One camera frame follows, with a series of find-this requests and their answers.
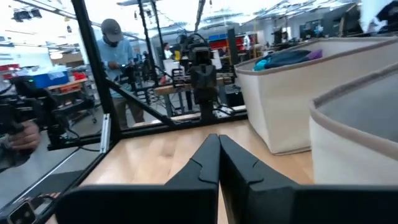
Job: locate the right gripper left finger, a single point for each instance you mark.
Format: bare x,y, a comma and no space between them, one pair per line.
205,168

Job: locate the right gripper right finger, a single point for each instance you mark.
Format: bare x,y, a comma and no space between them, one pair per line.
248,186

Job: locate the teal socks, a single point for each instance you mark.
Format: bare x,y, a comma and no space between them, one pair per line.
286,57

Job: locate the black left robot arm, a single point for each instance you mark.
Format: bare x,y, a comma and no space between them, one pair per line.
206,111

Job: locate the wooden workbench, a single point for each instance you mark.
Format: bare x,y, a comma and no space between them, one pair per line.
168,89

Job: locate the person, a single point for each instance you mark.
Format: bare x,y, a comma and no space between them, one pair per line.
168,51
118,56
21,140

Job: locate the beige fabric bin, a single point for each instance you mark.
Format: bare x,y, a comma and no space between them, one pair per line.
280,109
357,155

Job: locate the blue crate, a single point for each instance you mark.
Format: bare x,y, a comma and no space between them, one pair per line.
51,79

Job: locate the black handheld rig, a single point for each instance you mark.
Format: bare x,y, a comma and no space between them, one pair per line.
49,102

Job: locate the black smartwatch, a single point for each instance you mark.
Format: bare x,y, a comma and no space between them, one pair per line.
21,213

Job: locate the white metal bracket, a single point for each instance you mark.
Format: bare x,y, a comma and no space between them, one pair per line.
105,133

